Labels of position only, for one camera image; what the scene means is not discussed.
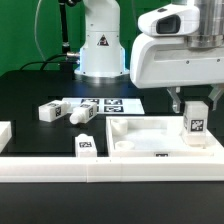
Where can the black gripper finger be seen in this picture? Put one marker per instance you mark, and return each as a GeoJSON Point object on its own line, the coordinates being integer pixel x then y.
{"type": "Point", "coordinates": [173, 92]}
{"type": "Point", "coordinates": [216, 93]}

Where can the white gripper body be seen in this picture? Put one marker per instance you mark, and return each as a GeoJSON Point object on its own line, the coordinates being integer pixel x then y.
{"type": "Point", "coordinates": [168, 62]}

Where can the white square tabletop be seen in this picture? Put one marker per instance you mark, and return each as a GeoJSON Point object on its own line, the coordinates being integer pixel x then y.
{"type": "Point", "coordinates": [154, 136]}

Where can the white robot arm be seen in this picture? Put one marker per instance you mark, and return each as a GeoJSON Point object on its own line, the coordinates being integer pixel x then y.
{"type": "Point", "coordinates": [102, 58]}

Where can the white marker sheet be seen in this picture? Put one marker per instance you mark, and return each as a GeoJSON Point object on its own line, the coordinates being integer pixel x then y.
{"type": "Point", "coordinates": [107, 105]}

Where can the white U-shaped obstacle fence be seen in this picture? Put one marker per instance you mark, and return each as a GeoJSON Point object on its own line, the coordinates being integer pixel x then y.
{"type": "Point", "coordinates": [111, 169]}

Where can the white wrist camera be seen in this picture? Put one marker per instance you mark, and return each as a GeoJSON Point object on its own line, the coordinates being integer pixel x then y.
{"type": "Point", "coordinates": [170, 20]}

